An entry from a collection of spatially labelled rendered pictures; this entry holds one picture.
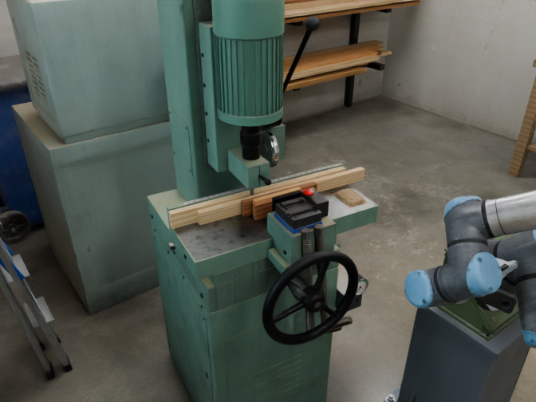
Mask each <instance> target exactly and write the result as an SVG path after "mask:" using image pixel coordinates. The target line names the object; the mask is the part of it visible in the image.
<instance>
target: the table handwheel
mask: <svg viewBox="0 0 536 402"><path fill-rule="evenodd" d="M320 262H323V263H322V266H321V270H320V272H319V275H318V276H317V280H316V282H315V284H314V286H313V285H311V286H309V285H308V284H307V283H306V282H305V280H304V279H303V278H302V277H301V276H300V275H299V274H300V273H301V272H302V271H303V270H305V269H307V268H308V267H310V266H313V265H315V264H318V263H320ZM330 262H338V263H340V264H341V265H342V266H343V267H344V268H345V269H346V271H347V274H348V285H347V289H346V292H345V296H344V297H343V299H342V300H341V303H340V304H339V306H338V307H337V308H336V309H335V310H334V311H333V310H332V309H330V308H329V307H328V306H327V305H325V301H326V297H325V295H324V294H323V293H322V292H321V291H320V288H321V284H322V282H323V279H324V276H325V273H326V271H327V269H328V267H329V264H330ZM274 267H275V268H276V266H275V265H274ZM276 269H277V268H276ZM277 271H278V272H279V273H280V274H281V275H280V276H279V277H278V278H277V280H276V281H275V282H274V284H273V285H272V286H271V288H270V290H269V292H268V294H267V295H266V299H265V301H264V305H263V308H262V323H263V326H264V329H265V331H266V333H267V334H268V335H269V336H270V337H271V338H272V339H273V340H274V341H276V342H278V343H280V344H284V345H300V344H304V343H306V342H309V341H312V340H314V339H316V338H318V337H320V336H321V335H323V334H325V333H326V332H328V331H329V330H330V329H332V328H333V327H334V326H335V325H336V324H337V323H338V322H339V321H340V320H341V319H342V318H343V317H344V315H345V314H346V312H347V311H348V310H349V307H350V306H351V305H352V303H353V300H354V298H355V296H356V293H357V288H358V282H359V276H358V271H357V267H356V265H355V263H354V261H353V260H352V259H351V258H350V257H349V256H348V255H346V254H344V253H341V252H340V251H336V250H322V251H318V252H314V253H312V254H308V255H306V256H305V257H303V258H300V259H299V260H297V261H296V262H295V263H293V264H292V265H291V266H289V267H288V268H287V269H286V270H285V271H284V272H283V273H281V272H280V271H279V270H278V269H277ZM289 282H293V283H295V284H296V285H297V286H299V287H300V288H301V289H302V290H303V291H304V292H305V300H304V301H299V303H297V304H296V305H293V306H291V307H290V308H289V309H287V310H285V311H283V312H281V313H279V314H277V315H275V316H274V307H275V305H276V302H277V300H278V298H279V296H280V294H281V292H282V291H283V290H284V289H285V287H286V286H287V285H288V283H289ZM302 308H305V309H306V310H307V311H308V312H309V313H316V312H318V311H320V310H321V309H322V310H323V311H325V312H326V313H327V314H328V315H330V316H329V317H328V318H327V319H326V320H324V321H323V322H322V323H321V324H320V325H318V326H316V327H314V328H313V329H311V330H308V331H306V332H304V333H297V334H287V333H283V332H281V331H279V330H278V329H277V327H276V326H275V323H276V322H278V321H280V320H281V319H283V318H285V317H287V316H289V315H291V314H292V313H295V312H297V311H298V310H300V309H302Z"/></svg>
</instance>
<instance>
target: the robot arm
mask: <svg viewBox="0 0 536 402"><path fill-rule="evenodd" d="M443 220H444V222H445V228H446V238H447V259H448V263H447V264H444V265H442V266H437V267H434V268H431V269H428V270H415V271H412V272H411V273H410V274H409V275H408V276H407V277H406V279H405V283H404V291H405V294H406V297H407V299H408V300H409V302H410V303H411V304H412V305H414V306H415V307H418V308H424V309H426V308H428V307H434V306H442V305H455V304H463V303H464V302H467V301H468V300H469V299H470V298H474V299H476V301H477V304H478V305H479V306H480V307H482V308H483V309H485V310H489V311H495V310H498V309H499V310H501V311H503V312H505V313H512V311H513V309H514V307H515V305H516V303H517V300H518V310H519V316H520V322H521V327H522V329H521V330H522V334H523V337H524V341H525V343H526V344H527V345H528V346H530V347H532V348H536V191H528V192H525V193H521V194H517V195H510V196H506V197H502V198H498V199H488V200H481V199H480V198H479V197H477V196H473V195H469V196H461V197H458V198H455V199H453V200H451V201H450V202H449V203H448V204H447V205H446V206H445V208H444V219H443ZM514 233H517V234H514ZM509 234H514V235H511V236H510V237H507V238H504V239H502V240H488V239H489V238H497V237H499V236H501V235H509ZM515 294H517V297H516V296H515Z"/></svg>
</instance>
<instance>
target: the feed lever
mask: <svg viewBox="0 0 536 402"><path fill-rule="evenodd" d="M319 25H320V22H319V19H318V18H317V17H315V16H311V17H309V18H307V20H306V22H305V26H306V28H307V31H306V32H305V36H304V37H303V39H302V42H301V44H300V46H299V49H298V51H297V53H296V56H295V58H294V61H293V63H292V65H291V66H290V70H289V72H288V74H287V76H286V79H285V81H284V83H283V95H284V93H285V91H286V88H287V86H288V84H289V82H290V79H291V77H292V75H293V73H294V70H295V69H296V66H297V64H298V62H299V60H300V57H301V55H302V53H303V51H304V48H305V46H306V44H307V42H308V40H309V37H310V35H311V33H312V31H315V30H317V29H318V27H319ZM281 122H282V118H281V119H280V120H278V121H276V122H274V123H272V124H266V125H263V127H264V128H272V127H276V126H279V125H280V124H281Z"/></svg>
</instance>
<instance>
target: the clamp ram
mask: <svg viewBox="0 0 536 402"><path fill-rule="evenodd" d="M299 197H302V192H301V191H300V190H299V191H294V192H290V193H287V194H284V195H279V196H276V197H273V198H272V212H273V211H275V204H276V203H282V202H285V201H288V200H291V199H296V198H299Z"/></svg>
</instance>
